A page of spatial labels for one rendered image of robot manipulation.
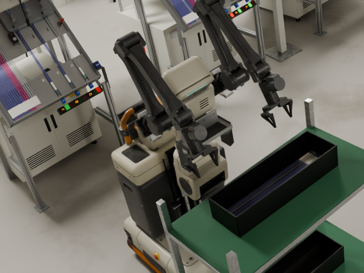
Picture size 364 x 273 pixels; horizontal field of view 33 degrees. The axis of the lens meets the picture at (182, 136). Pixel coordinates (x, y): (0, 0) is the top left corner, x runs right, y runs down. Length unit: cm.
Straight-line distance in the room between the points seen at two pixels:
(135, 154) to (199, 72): 71
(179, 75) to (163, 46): 223
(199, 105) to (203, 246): 72
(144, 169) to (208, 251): 86
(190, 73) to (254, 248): 83
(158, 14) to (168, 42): 31
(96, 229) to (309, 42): 262
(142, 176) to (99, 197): 119
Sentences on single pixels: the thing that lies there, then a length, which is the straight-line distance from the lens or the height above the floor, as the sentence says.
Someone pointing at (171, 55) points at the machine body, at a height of 39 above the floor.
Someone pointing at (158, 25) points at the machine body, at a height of 62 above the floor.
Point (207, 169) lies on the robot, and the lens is 306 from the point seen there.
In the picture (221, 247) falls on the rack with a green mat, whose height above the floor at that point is 95.
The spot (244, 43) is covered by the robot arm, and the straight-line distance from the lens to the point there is 269.
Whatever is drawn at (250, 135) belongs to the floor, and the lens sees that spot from 456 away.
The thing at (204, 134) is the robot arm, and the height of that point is 131.
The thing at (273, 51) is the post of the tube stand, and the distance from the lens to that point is 553.
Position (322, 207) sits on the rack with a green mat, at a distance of 257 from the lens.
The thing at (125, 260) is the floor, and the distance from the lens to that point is 386.
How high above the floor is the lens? 273
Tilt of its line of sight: 36 degrees down
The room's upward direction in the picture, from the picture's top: 13 degrees counter-clockwise
